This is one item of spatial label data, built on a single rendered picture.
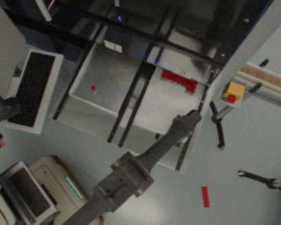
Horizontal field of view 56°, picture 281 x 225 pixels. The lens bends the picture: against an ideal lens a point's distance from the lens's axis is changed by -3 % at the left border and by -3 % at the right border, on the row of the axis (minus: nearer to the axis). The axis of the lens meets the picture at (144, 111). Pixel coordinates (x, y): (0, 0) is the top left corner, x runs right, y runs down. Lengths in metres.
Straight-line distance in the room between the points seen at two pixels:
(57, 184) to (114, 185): 1.28
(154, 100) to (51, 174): 0.95
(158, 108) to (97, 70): 0.36
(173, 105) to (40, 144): 1.29
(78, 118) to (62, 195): 0.74
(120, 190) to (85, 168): 1.52
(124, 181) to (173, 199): 1.49
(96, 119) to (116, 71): 0.26
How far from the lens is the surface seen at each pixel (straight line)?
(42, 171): 1.97
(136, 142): 1.28
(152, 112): 1.31
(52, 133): 2.28
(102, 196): 0.67
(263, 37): 0.88
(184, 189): 2.18
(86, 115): 1.33
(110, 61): 1.40
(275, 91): 1.46
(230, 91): 1.26
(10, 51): 1.52
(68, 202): 1.92
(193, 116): 1.08
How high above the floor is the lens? 2.15
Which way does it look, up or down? 75 degrees down
